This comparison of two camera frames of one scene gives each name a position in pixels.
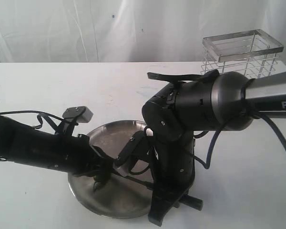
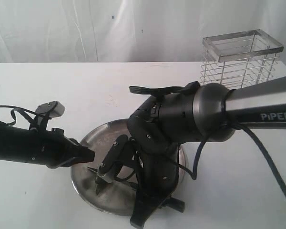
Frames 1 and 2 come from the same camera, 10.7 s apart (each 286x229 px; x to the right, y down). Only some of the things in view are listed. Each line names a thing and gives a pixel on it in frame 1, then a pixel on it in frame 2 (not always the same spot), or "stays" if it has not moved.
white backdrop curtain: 129,31 stays
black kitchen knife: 144,184 to 110,180
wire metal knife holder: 252,53 stays
